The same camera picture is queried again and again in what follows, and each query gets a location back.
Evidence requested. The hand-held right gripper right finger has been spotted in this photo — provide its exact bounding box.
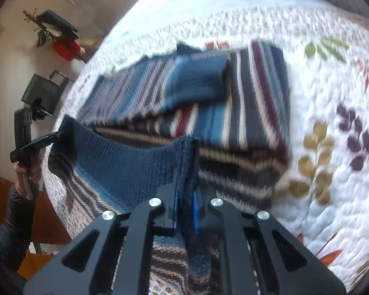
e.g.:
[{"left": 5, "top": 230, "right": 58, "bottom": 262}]
[{"left": 192, "top": 191, "right": 346, "bottom": 295}]

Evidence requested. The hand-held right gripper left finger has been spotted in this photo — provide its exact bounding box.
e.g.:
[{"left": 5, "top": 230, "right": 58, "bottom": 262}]
[{"left": 23, "top": 187, "right": 180, "bottom": 295}]

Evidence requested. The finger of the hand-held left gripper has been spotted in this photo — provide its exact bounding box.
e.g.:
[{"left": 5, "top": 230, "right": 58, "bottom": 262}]
[{"left": 11, "top": 132, "right": 64, "bottom": 163}]

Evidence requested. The striped knit sweater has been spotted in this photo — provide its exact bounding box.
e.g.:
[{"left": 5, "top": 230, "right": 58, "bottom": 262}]
[{"left": 47, "top": 40, "right": 291, "bottom": 295}]

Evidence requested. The person's left forearm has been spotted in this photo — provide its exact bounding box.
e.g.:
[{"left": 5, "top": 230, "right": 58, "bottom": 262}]
[{"left": 0, "top": 184, "right": 36, "bottom": 280}]

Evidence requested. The person's left hand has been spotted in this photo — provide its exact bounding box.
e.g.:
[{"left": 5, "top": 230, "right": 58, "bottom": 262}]
[{"left": 15, "top": 155, "right": 43, "bottom": 200}]

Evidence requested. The black chair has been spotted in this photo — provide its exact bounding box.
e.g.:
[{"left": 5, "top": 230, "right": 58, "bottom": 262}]
[{"left": 21, "top": 71, "right": 71, "bottom": 120}]

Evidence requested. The red hanging garment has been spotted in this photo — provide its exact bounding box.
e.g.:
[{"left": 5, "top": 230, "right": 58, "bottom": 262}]
[{"left": 52, "top": 40, "right": 82, "bottom": 62}]

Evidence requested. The wooden coat rack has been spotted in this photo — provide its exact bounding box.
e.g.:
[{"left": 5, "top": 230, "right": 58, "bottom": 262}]
[{"left": 23, "top": 9, "right": 87, "bottom": 63}]

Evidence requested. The black hanging garment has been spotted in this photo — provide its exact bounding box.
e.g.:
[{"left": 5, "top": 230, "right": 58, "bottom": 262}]
[{"left": 38, "top": 10, "right": 79, "bottom": 40}]

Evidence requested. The floral quilted bedspread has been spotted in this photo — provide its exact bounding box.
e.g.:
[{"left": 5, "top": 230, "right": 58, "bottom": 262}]
[{"left": 43, "top": 0, "right": 369, "bottom": 295}]

